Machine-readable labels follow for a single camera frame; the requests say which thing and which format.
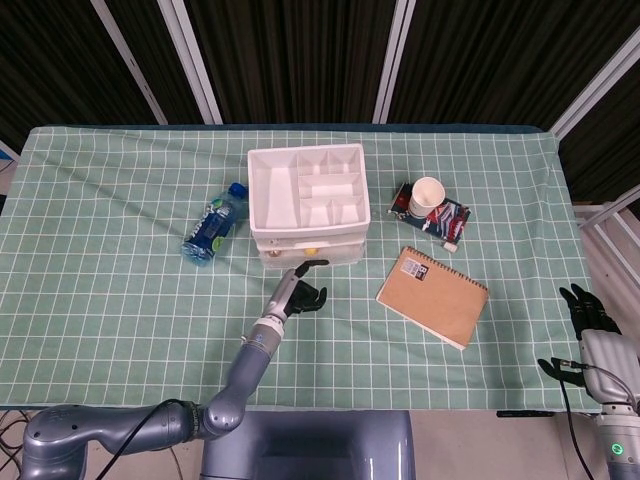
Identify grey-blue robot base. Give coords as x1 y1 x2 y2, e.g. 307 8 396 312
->
199 409 416 480

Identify white plastic drawer cabinet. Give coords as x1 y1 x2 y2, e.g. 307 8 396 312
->
247 143 372 271

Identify blue plastic water bottle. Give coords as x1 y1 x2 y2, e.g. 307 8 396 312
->
180 182 250 269

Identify white metal rack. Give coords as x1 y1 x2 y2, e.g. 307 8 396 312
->
572 184 640 286

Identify white paper cup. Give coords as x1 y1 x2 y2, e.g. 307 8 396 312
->
409 176 446 220

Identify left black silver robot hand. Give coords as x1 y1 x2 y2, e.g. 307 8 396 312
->
267 258 331 325

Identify loose floor cables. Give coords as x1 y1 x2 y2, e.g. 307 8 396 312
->
0 408 31 454

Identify thin white frame post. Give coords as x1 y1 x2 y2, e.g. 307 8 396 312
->
91 0 169 125

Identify wide white frame post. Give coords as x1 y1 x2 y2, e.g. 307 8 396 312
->
372 0 417 125
156 0 224 125
551 28 640 139

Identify green checked tablecloth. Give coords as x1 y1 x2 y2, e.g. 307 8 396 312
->
0 124 604 414

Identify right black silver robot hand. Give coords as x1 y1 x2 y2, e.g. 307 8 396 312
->
537 283 640 401

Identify clear plastic drawer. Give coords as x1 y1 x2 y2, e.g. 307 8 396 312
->
257 238 366 271

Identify blue red patterned pouch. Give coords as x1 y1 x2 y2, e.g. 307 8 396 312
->
387 182 473 246

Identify black right hand cable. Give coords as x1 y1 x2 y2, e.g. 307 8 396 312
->
553 362 597 480

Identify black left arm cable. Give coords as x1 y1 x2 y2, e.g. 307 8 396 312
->
102 398 194 480

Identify brown spiral notebook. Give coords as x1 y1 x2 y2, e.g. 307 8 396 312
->
375 245 490 352

